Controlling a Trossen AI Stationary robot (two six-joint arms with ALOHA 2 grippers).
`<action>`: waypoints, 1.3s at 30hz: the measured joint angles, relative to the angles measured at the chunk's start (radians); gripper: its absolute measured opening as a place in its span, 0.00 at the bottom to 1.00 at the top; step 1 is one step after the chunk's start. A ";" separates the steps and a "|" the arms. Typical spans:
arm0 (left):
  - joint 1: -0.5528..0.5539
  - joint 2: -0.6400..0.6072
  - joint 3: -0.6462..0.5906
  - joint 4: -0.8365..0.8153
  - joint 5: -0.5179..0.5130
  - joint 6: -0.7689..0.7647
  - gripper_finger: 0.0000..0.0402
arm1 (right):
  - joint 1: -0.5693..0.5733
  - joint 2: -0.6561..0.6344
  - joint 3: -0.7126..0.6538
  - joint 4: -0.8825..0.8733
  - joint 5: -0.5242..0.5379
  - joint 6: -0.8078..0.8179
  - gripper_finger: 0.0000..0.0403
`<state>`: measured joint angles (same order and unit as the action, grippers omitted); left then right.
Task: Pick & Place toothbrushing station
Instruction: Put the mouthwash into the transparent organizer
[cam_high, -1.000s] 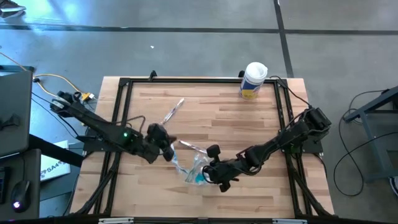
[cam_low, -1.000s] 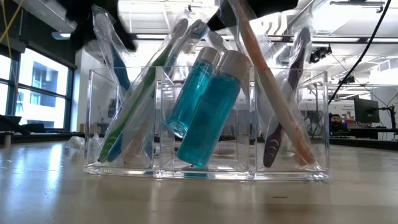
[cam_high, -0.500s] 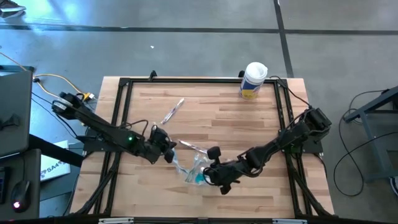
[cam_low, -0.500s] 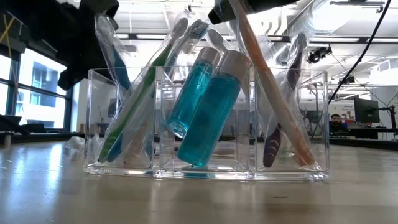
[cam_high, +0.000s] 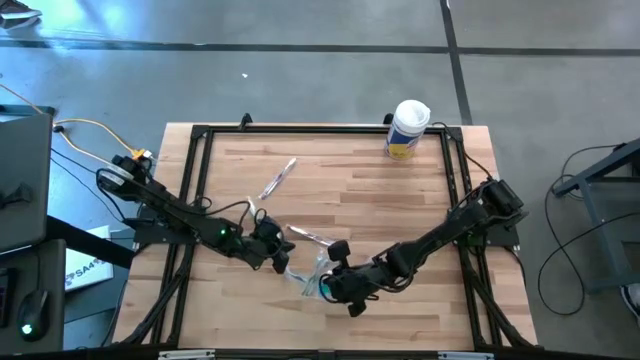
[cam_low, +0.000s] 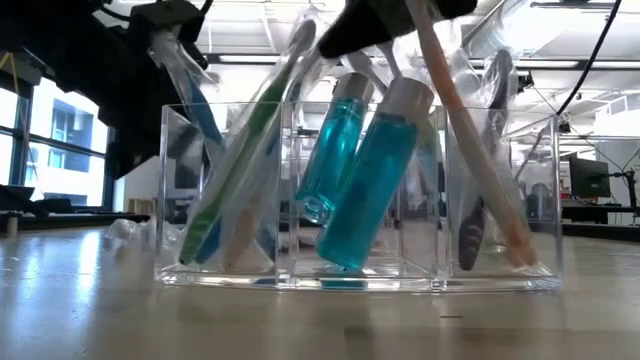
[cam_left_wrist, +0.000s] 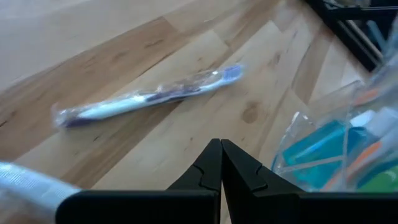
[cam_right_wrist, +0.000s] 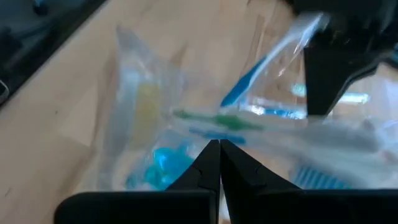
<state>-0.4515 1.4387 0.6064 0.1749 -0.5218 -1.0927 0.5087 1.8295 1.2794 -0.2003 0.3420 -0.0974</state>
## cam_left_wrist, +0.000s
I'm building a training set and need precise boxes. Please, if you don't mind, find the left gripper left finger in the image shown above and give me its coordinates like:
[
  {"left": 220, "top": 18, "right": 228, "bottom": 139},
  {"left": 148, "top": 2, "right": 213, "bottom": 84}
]
[{"left": 55, "top": 138, "right": 223, "bottom": 224}]

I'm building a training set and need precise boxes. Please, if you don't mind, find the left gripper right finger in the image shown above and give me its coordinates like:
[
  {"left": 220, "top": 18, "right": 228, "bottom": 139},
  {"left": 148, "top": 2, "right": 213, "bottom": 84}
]
[{"left": 221, "top": 139, "right": 398, "bottom": 224}]

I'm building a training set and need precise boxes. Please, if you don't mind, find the teal mouthwash bottle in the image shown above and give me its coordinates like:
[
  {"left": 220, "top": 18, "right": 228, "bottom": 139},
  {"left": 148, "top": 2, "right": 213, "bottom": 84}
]
[
  {"left": 343, "top": 107, "right": 398, "bottom": 149},
  {"left": 275, "top": 109, "right": 379, "bottom": 191}
]

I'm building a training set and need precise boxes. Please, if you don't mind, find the orange white toothbrush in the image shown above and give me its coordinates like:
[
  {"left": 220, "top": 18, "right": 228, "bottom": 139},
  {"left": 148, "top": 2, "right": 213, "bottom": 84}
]
[
  {"left": 351, "top": 88, "right": 383, "bottom": 107},
  {"left": 322, "top": 140, "right": 384, "bottom": 191}
]

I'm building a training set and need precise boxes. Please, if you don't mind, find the green white toothbrush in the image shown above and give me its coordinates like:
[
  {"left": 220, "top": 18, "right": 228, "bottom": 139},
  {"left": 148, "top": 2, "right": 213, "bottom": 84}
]
[
  {"left": 0, "top": 161, "right": 82, "bottom": 224},
  {"left": 356, "top": 164, "right": 398, "bottom": 193}
]

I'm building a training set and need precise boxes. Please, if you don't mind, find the blue white toothbrush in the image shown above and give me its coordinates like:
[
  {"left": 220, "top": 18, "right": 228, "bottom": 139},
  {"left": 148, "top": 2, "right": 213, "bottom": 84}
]
[{"left": 354, "top": 155, "right": 398, "bottom": 187}]

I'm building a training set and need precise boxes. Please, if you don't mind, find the purple white toothbrush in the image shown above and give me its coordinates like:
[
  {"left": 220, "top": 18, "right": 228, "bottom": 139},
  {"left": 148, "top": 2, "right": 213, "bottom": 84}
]
[{"left": 51, "top": 63, "right": 245, "bottom": 129}]

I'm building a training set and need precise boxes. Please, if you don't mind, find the clear acrylic organizer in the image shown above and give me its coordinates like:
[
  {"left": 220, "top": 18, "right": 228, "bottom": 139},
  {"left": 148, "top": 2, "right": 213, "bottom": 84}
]
[{"left": 271, "top": 15, "right": 398, "bottom": 193}]

